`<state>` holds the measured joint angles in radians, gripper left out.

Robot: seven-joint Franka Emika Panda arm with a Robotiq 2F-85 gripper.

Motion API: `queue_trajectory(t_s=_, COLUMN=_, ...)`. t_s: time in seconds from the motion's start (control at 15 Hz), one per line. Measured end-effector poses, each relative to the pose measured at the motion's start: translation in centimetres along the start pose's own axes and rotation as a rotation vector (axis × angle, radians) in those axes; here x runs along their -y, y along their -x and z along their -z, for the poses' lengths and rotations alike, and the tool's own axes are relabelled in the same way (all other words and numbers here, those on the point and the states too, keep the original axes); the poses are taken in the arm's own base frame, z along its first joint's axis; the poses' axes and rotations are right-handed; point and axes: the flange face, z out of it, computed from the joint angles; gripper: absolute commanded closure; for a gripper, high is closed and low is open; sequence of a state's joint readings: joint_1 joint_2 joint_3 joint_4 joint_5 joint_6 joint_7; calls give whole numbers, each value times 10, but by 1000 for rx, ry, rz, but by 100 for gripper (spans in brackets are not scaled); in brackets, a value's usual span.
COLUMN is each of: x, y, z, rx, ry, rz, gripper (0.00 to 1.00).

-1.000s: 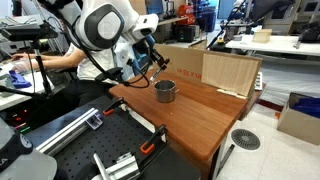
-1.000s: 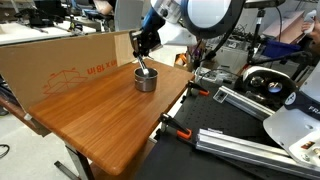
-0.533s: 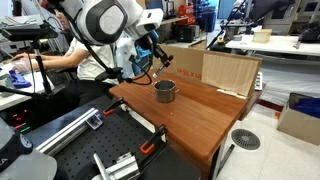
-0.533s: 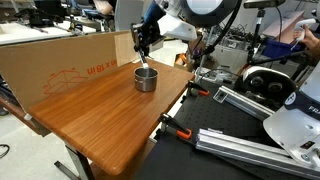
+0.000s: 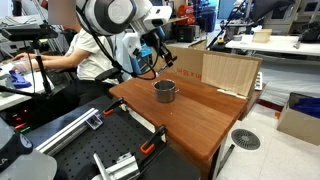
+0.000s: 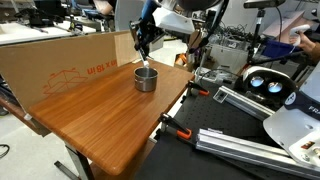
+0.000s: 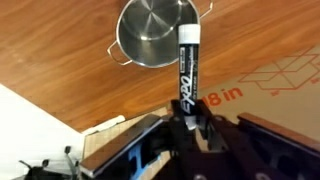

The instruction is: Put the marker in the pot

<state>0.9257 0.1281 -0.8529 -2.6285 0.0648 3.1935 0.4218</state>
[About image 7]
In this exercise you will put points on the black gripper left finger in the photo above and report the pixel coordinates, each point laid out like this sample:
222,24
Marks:
133,136

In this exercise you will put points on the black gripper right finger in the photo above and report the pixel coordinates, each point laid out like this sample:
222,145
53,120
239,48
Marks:
260,146

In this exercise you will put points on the black white Expo marker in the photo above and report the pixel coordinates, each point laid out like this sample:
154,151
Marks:
188,66

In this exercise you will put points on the small stainless steel pot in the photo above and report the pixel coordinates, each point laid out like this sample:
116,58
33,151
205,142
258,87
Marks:
150,40

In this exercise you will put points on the pale ribbed board panel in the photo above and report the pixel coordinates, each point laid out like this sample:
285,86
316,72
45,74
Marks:
106,140

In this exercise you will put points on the white tape strip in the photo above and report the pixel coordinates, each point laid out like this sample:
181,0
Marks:
105,124

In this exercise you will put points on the brown cardboard sheet red print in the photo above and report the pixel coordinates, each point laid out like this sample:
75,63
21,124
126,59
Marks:
283,100

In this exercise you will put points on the black chair base castors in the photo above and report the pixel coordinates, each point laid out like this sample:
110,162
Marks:
46,170

